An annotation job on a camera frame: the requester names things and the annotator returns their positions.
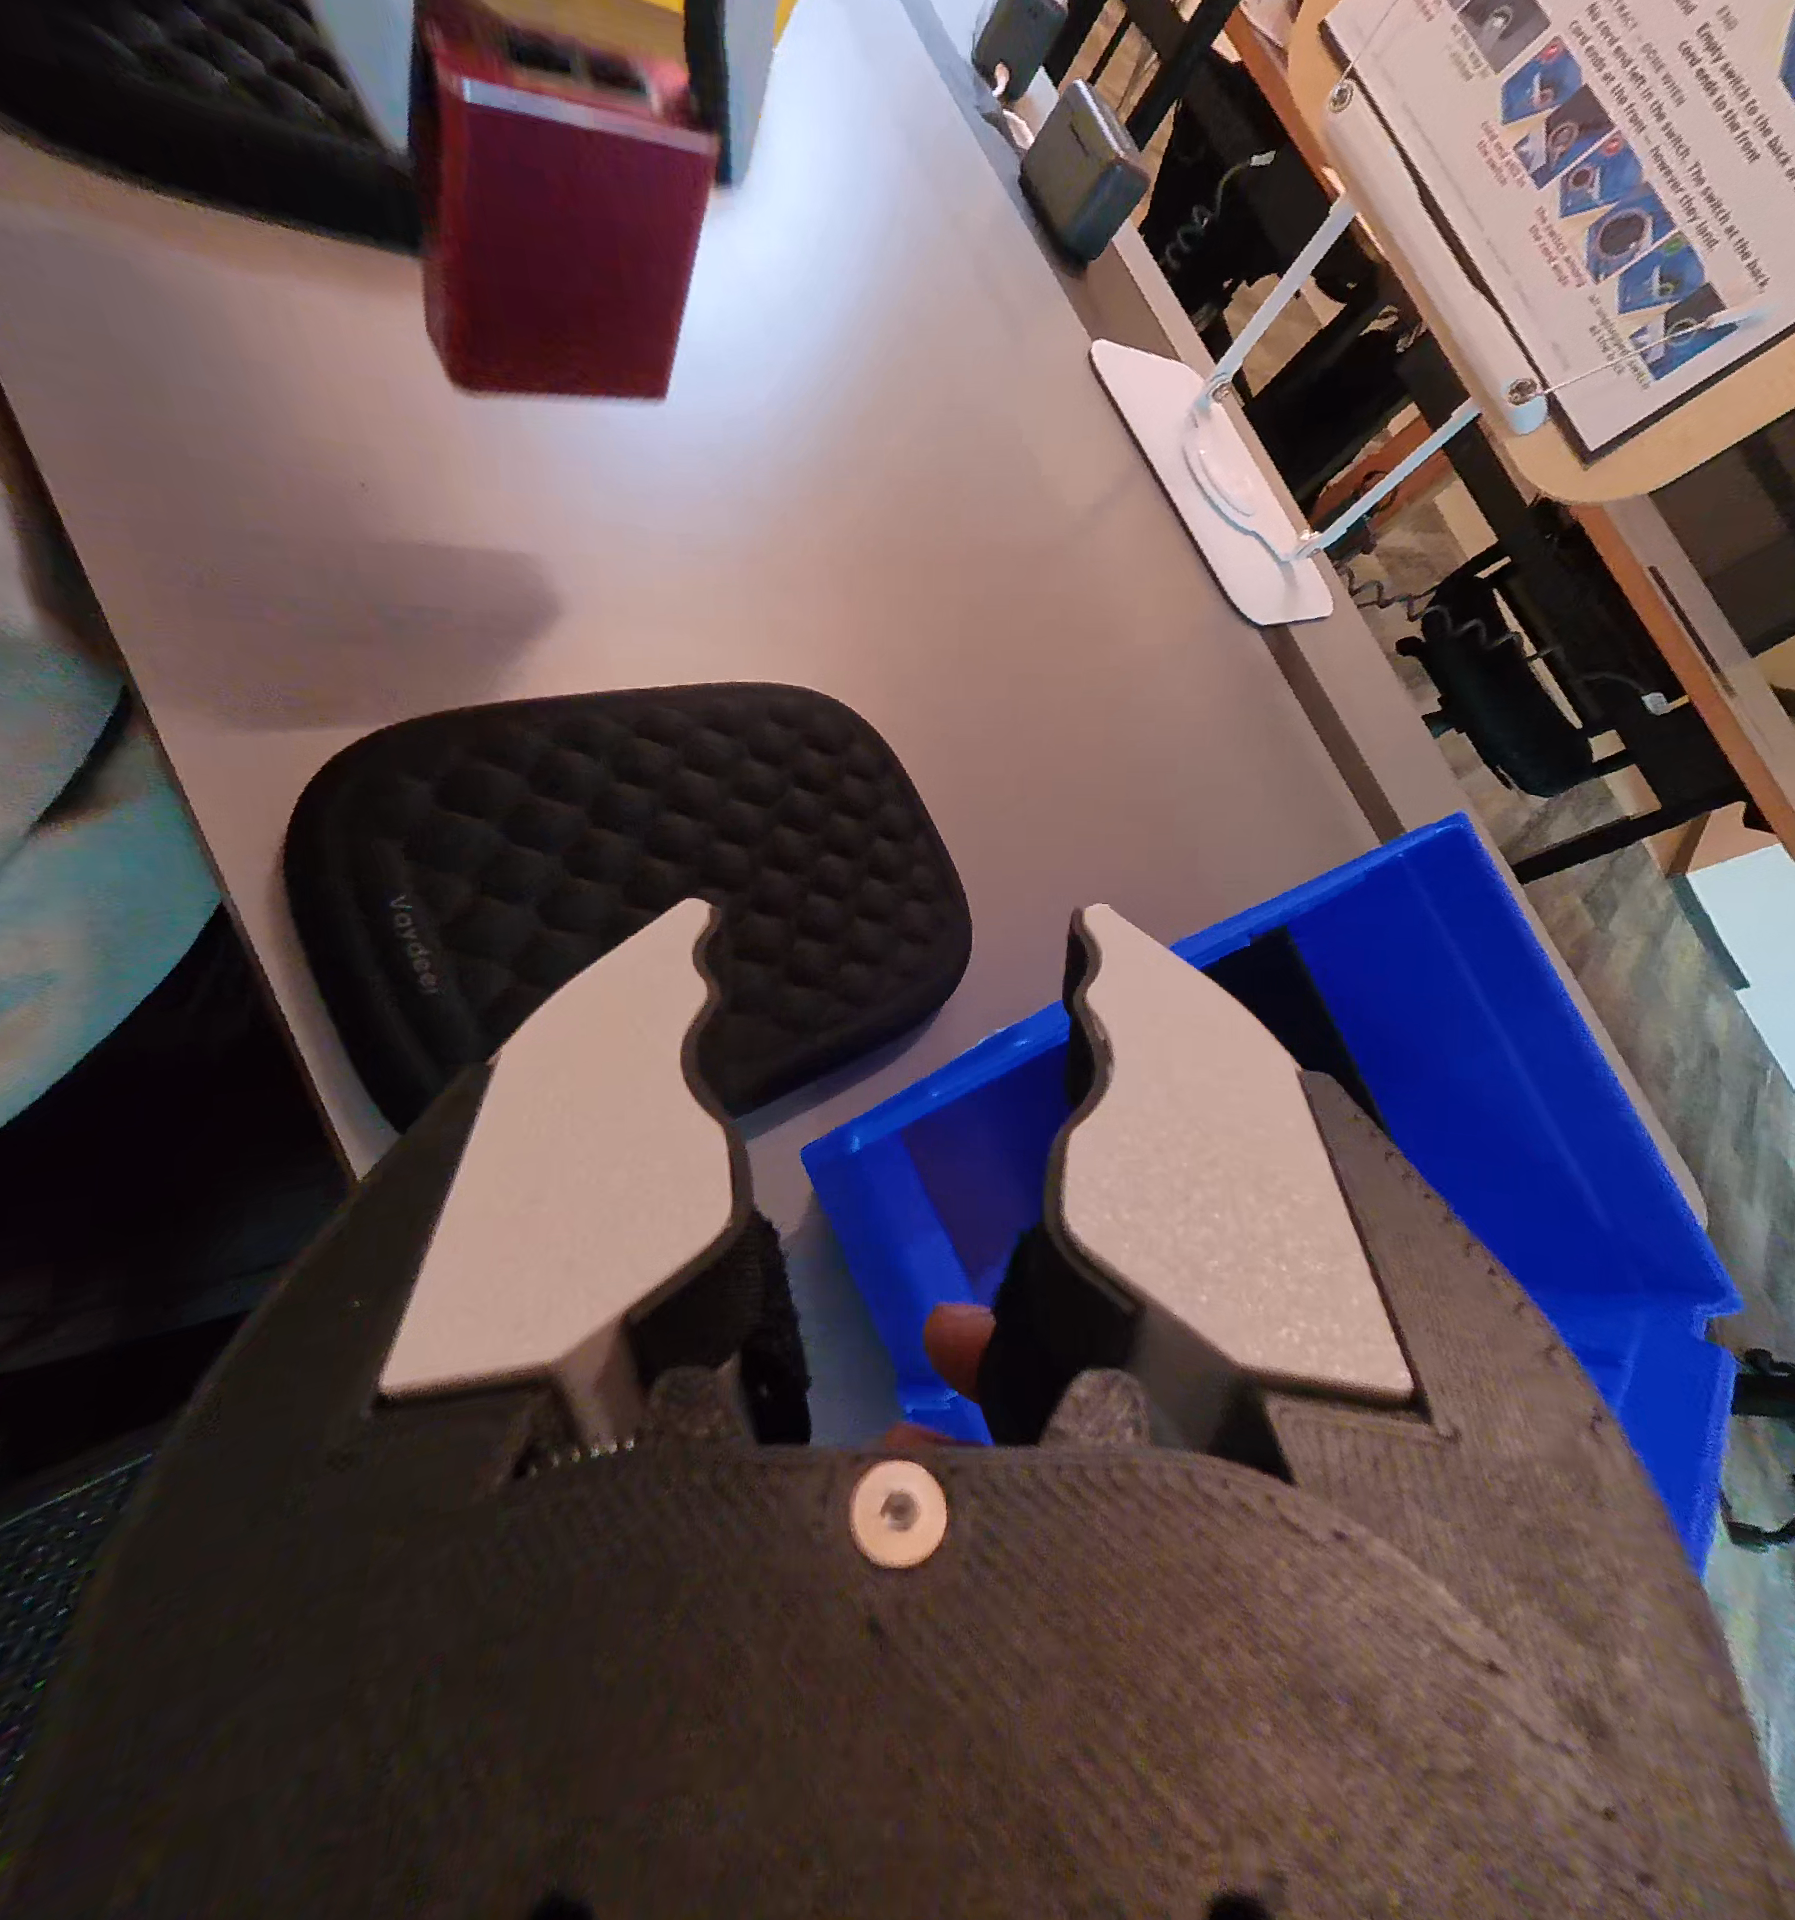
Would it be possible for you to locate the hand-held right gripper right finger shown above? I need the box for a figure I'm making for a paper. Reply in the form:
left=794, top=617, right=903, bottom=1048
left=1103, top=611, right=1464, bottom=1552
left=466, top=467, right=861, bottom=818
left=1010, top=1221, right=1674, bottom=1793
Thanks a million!
left=1042, top=903, right=1419, bottom=1449

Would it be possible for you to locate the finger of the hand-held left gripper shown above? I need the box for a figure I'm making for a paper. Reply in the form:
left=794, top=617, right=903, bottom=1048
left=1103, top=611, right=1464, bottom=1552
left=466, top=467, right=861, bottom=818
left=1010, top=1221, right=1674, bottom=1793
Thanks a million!
left=682, top=0, right=776, bottom=188
left=304, top=0, right=435, bottom=159

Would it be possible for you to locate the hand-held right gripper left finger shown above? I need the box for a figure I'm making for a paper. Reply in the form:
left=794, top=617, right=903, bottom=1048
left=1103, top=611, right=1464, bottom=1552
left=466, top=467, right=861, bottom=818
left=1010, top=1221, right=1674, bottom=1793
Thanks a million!
left=375, top=897, right=760, bottom=1447

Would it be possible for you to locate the red network switch box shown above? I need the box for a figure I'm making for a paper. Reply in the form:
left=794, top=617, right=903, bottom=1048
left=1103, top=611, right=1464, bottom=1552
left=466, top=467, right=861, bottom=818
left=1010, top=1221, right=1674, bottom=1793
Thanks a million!
left=417, top=0, right=718, bottom=399

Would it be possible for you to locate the blue plastic bin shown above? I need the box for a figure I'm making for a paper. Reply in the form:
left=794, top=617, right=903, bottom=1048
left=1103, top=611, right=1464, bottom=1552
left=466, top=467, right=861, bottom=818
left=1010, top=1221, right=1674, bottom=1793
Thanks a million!
left=803, top=815, right=1745, bottom=1577

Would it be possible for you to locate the black office chair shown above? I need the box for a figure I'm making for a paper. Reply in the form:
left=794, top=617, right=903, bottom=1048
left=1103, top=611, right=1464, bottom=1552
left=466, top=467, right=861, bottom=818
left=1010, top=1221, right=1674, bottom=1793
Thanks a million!
left=1400, top=571, right=1607, bottom=800

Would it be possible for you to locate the white poster stand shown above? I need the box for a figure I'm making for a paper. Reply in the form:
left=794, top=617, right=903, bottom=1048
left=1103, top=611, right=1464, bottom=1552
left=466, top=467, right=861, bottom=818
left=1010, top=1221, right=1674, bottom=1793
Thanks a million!
left=1088, top=194, right=1550, bottom=625

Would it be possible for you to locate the wooden desk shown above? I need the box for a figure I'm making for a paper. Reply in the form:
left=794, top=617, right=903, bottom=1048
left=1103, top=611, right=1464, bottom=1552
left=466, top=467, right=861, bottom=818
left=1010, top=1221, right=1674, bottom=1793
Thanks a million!
left=1230, top=0, right=1795, bottom=869

